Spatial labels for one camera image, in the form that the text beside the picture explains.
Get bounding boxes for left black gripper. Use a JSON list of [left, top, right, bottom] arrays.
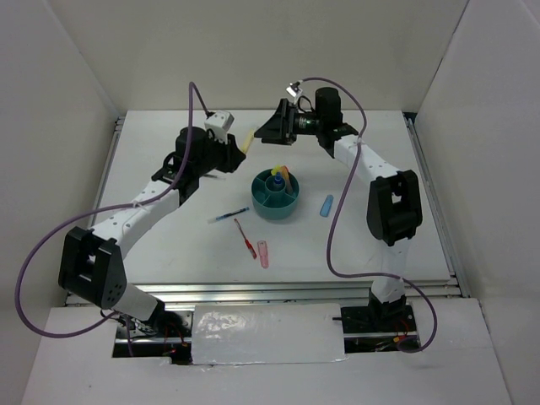
[[194, 130, 246, 177]]

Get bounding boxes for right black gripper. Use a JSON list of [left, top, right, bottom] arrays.
[[254, 98, 324, 146]]

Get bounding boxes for yellow pastel highlighter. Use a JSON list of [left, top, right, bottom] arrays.
[[241, 130, 255, 154]]

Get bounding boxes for yellow black highlighter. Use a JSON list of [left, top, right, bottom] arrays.
[[271, 165, 283, 176]]

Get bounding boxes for orange pastel highlighter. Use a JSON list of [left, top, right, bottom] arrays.
[[279, 165, 294, 196]]

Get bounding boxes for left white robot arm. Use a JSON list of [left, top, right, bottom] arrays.
[[58, 127, 246, 337]]

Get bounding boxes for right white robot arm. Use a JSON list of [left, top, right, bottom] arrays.
[[255, 81, 423, 331]]

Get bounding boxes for black gel pen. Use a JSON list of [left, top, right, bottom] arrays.
[[203, 174, 226, 181]]

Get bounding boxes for blue gel pen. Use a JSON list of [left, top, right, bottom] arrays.
[[207, 207, 250, 224]]

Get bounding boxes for teal round compartment organizer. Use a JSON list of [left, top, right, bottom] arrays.
[[251, 169, 300, 221]]

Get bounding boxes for blue pastel highlighter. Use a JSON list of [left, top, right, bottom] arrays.
[[320, 194, 334, 218]]

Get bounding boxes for pink pastel highlighter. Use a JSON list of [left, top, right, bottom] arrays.
[[257, 240, 269, 269]]

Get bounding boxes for red gel pen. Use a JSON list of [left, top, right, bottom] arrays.
[[234, 219, 257, 260]]

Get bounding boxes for white foil cover plate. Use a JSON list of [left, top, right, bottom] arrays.
[[192, 304, 346, 365]]

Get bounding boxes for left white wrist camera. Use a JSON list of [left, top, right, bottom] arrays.
[[204, 111, 235, 142]]

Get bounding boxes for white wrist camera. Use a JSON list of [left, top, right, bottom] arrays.
[[286, 80, 303, 101], [204, 111, 235, 142]]

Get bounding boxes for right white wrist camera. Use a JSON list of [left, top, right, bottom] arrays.
[[286, 80, 303, 101]]

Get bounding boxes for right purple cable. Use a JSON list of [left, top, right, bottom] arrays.
[[301, 76, 439, 354]]

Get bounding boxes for aluminium table frame rail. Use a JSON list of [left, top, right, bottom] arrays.
[[65, 281, 465, 305]]

